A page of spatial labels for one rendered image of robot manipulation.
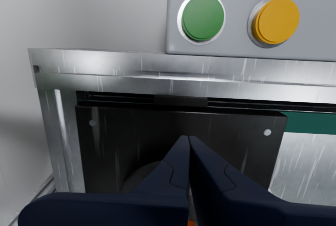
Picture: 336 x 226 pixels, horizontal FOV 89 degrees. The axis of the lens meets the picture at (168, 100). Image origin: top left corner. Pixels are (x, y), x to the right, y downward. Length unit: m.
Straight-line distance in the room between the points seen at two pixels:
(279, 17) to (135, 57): 0.14
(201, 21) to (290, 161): 0.26
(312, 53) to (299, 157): 0.17
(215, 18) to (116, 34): 0.17
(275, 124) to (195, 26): 0.14
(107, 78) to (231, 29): 0.14
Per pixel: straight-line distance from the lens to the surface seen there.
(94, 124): 0.22
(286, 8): 0.21
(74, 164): 0.27
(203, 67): 0.19
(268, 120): 0.22
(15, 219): 0.33
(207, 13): 0.18
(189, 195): 0.23
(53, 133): 0.26
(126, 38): 0.30
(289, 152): 0.33
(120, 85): 0.20
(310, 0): 0.23
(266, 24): 0.20
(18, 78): 0.40
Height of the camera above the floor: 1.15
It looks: 73 degrees down
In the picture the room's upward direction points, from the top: 174 degrees counter-clockwise
